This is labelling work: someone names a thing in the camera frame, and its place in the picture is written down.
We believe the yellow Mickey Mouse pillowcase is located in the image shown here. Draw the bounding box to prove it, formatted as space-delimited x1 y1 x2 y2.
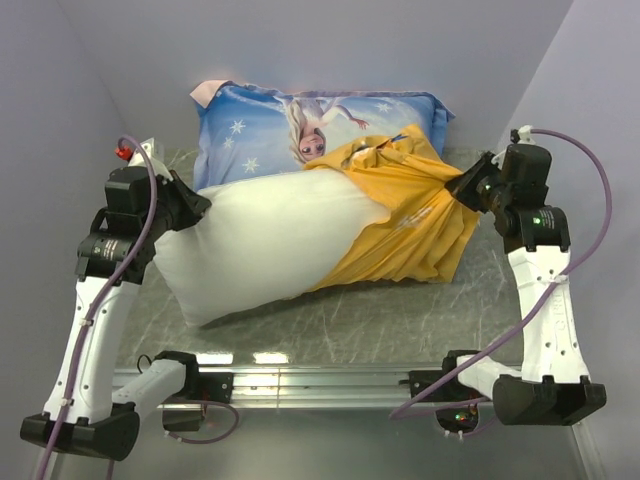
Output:
305 124 479 289

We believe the white pillow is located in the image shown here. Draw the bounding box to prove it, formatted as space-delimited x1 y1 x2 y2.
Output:
154 169 389 327

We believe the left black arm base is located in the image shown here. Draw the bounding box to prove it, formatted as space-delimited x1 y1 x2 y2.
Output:
161 372 240 445

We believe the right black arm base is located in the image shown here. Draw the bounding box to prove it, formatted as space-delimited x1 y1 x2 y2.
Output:
398 370 481 437

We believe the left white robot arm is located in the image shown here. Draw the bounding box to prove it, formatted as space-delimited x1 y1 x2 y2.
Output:
20 167 211 461

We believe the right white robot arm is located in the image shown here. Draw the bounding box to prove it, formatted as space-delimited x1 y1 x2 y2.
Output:
440 143 607 426

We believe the blue Elsa pillow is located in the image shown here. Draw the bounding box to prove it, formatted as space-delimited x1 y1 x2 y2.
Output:
193 81 454 190

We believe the pink cloth corner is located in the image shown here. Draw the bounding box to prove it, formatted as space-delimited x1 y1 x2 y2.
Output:
190 80 230 108

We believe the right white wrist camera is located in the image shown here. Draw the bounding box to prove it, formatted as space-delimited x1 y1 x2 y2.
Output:
509 125 536 145

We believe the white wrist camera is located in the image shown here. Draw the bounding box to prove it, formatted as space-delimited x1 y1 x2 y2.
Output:
509 125 536 145
114 136 170 177

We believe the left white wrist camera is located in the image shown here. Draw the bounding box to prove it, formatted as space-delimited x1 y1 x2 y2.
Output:
114 136 170 177

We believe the aluminium front rail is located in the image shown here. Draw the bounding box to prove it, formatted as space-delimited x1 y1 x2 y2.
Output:
112 364 501 410

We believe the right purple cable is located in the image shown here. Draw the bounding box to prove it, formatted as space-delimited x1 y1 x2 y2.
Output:
389 128 614 421

